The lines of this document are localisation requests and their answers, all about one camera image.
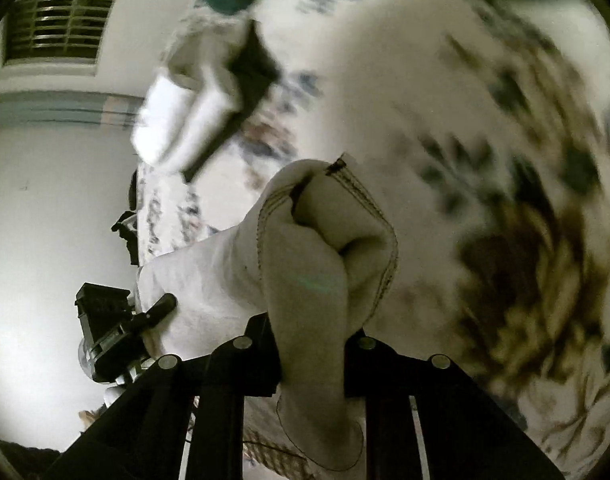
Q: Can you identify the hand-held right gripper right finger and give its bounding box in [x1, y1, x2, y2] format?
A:
[342, 331, 566, 480]

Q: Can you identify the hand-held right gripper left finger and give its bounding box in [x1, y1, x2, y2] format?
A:
[45, 312, 282, 480]

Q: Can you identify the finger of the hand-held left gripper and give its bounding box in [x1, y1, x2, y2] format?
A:
[128, 292, 179, 335]

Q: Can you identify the small white stitched garment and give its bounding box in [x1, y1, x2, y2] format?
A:
[138, 157, 401, 473]

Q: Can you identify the dark object beside bed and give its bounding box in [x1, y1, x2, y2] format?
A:
[111, 167, 142, 267]

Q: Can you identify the folded white cloth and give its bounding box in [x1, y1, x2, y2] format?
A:
[130, 20, 256, 177]

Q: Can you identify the floral printed blanket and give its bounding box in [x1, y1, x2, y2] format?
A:
[135, 0, 610, 480]

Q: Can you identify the louvred window shutter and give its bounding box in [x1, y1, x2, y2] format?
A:
[0, 0, 122, 68]

